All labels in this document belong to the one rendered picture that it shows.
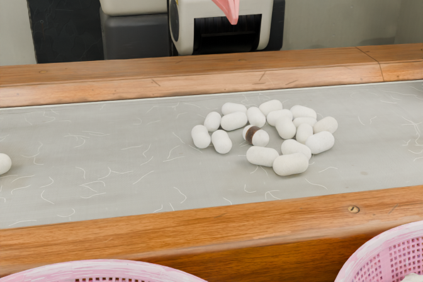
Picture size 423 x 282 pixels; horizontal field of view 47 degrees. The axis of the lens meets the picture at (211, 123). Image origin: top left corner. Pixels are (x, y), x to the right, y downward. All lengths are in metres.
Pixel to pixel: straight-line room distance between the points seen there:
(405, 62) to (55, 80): 0.53
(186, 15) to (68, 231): 0.78
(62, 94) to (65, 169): 0.19
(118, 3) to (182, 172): 0.92
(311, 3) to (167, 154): 2.37
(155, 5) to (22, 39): 1.31
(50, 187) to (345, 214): 0.28
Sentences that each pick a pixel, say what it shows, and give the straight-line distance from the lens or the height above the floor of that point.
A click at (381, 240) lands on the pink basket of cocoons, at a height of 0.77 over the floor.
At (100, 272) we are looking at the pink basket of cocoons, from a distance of 0.37.
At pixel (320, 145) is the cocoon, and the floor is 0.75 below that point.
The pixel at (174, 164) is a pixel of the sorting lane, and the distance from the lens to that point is 0.53.
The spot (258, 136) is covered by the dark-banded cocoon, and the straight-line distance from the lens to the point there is 0.55.
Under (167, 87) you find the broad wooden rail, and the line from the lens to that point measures 0.70.
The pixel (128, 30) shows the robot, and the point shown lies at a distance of 1.40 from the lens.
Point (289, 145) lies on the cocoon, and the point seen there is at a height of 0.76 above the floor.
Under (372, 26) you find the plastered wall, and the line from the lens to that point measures 3.10.
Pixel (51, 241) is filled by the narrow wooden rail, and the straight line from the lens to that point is 0.40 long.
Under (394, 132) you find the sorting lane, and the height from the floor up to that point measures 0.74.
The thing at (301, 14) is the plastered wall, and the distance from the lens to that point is 2.85.
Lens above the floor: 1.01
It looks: 26 degrees down
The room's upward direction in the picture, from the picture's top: straight up
